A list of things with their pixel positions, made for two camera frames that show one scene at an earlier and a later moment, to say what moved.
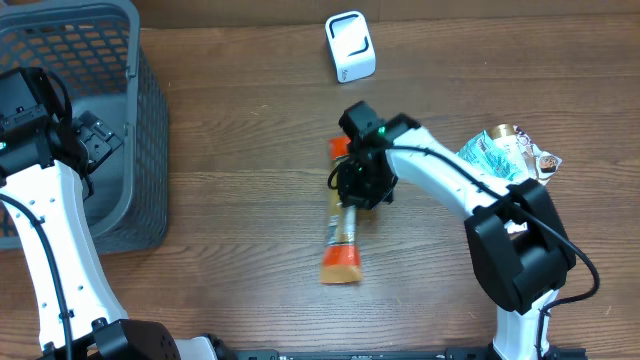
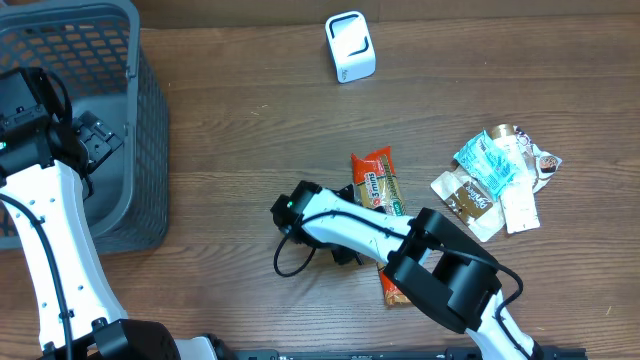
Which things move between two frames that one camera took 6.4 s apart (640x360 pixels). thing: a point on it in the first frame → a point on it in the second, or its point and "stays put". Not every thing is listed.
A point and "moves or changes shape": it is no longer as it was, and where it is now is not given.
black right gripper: x=361 y=196 → x=349 y=256
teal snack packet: x=482 y=151 stays put
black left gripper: x=98 y=133 stays put
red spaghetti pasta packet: x=341 y=261 moves or changes shape
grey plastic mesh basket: x=97 y=47 stays put
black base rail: x=447 y=354 stays put
